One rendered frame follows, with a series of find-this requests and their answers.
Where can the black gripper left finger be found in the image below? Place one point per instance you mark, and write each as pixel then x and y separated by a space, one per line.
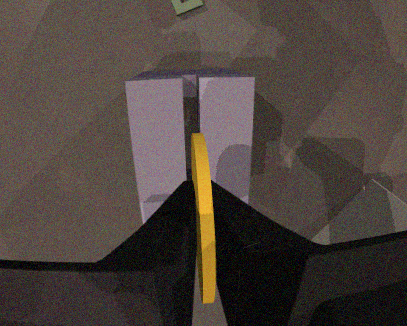
pixel 146 281

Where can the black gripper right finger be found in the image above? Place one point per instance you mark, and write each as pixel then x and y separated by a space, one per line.
pixel 270 276

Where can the thin gold coin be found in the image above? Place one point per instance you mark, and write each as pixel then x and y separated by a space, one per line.
pixel 205 226

